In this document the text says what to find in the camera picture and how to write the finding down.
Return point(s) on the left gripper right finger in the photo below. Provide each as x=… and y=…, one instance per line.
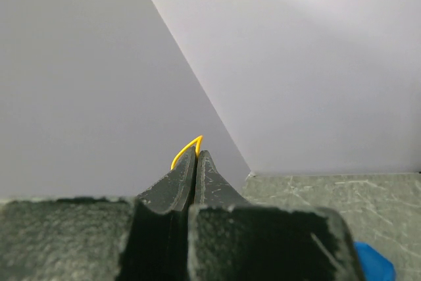
x=230, y=238

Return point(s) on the blue three-compartment plastic bin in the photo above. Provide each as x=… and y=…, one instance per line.
x=374, y=265

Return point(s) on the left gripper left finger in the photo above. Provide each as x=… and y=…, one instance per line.
x=143, y=237

